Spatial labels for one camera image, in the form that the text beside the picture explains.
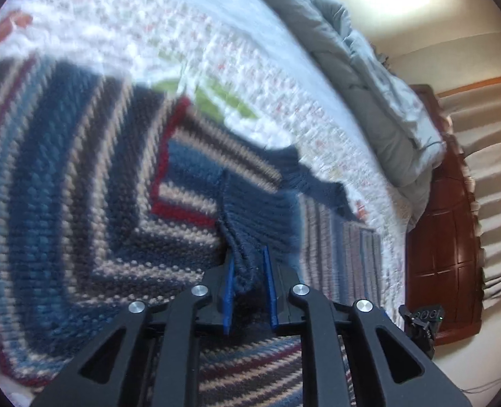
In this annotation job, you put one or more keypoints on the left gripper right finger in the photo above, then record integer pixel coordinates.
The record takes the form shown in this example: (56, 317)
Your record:
(352, 355)

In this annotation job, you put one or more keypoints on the beige pleated wall curtain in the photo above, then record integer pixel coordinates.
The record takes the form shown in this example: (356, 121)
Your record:
(474, 116)

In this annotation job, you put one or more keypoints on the dark wooden headboard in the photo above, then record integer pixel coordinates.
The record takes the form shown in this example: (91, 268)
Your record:
(444, 258)

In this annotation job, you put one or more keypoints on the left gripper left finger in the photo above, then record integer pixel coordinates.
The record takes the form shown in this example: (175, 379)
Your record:
(148, 356)

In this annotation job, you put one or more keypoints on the blue striped knit sweater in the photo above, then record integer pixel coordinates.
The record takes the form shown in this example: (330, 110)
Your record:
(112, 192)

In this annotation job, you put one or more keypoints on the grey-blue rumpled duvet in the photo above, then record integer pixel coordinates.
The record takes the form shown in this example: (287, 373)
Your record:
(394, 120)

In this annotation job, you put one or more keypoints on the floral quilted bedspread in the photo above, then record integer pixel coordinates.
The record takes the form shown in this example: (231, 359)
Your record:
(241, 57)

